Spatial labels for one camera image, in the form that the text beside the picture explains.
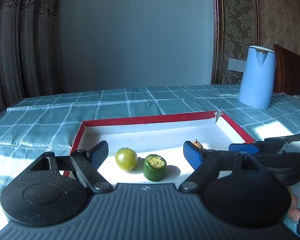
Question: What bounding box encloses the brown longan fruit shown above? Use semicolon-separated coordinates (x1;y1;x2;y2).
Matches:
192;140;204;151

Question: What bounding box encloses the green cucumber chunk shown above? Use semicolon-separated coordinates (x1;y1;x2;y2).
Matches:
143;154;167;182

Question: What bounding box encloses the right human hand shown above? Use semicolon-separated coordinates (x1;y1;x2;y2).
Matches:
287;186;300;222

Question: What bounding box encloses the teal plaid tablecloth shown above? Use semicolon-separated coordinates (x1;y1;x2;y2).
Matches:
0;84;300;230

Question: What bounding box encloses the blue electric kettle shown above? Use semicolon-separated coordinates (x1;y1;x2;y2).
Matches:
238;46;276;109

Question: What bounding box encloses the red shallow cardboard tray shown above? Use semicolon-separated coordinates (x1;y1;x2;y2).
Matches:
72;111;254;184

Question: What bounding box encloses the dark wooden chair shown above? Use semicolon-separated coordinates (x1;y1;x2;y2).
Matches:
274;44;300;95

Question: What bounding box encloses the brown patterned curtain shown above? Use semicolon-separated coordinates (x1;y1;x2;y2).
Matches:
0;0;65;113

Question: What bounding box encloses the white wall switch panel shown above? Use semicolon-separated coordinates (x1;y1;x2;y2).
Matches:
228;58;246;73

